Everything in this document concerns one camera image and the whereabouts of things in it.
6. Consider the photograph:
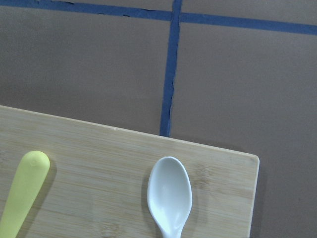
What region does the bamboo cutting board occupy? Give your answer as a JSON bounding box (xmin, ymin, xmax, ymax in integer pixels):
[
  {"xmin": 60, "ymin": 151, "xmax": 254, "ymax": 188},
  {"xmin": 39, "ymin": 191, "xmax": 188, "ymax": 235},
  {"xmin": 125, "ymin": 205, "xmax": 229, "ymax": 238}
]
[{"xmin": 0, "ymin": 106, "xmax": 259, "ymax": 238}]

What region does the yellow plastic knife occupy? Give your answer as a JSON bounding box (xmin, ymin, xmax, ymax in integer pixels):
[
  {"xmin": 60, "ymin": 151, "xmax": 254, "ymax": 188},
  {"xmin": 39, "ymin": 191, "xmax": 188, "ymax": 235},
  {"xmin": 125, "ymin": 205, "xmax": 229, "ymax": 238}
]
[{"xmin": 0, "ymin": 151, "xmax": 50, "ymax": 238}]

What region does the white plastic spoon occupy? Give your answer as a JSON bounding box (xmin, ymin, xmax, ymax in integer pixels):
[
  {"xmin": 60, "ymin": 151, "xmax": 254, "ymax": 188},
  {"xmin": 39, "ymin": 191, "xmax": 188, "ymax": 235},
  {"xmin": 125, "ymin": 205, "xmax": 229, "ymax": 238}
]
[{"xmin": 147, "ymin": 156, "xmax": 193, "ymax": 238}]

